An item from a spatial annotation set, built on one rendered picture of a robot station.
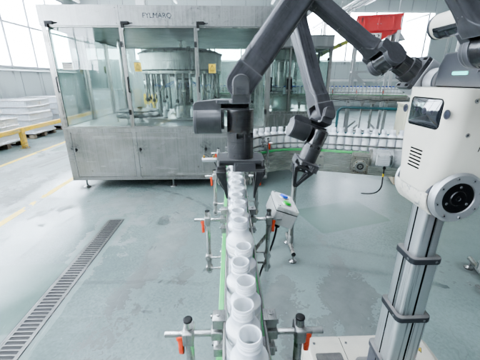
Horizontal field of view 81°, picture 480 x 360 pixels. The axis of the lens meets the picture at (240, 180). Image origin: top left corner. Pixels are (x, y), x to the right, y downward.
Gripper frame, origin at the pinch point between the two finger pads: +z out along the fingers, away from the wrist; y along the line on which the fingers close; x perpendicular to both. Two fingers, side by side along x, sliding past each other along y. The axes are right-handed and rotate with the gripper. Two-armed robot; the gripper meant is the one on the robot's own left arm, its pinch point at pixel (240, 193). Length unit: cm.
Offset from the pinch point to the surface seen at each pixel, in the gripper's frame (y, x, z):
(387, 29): 332, 596, -121
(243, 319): -0.4, -25.8, 11.3
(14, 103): -561, 713, 36
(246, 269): 0.6, -13.9, 10.7
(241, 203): 0.7, 16.3, 10.0
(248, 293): 0.8, -19.9, 11.3
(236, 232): -1.0, -1.7, 9.3
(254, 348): 0.9, -31.6, 10.6
